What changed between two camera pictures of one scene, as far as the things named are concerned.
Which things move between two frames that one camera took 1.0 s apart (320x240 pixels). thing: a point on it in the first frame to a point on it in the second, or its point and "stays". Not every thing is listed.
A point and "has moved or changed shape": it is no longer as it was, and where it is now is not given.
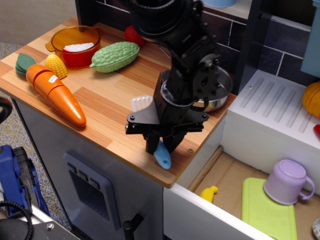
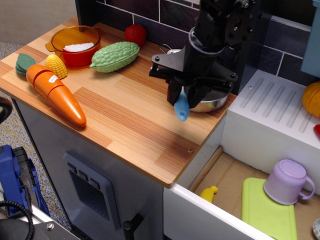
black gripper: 162,117 to 195,64
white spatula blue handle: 163,157 has moved or changed shape
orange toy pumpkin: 311,98 stays
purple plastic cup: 286,180 stays
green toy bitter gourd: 115,56 stays
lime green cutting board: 276,220 stays
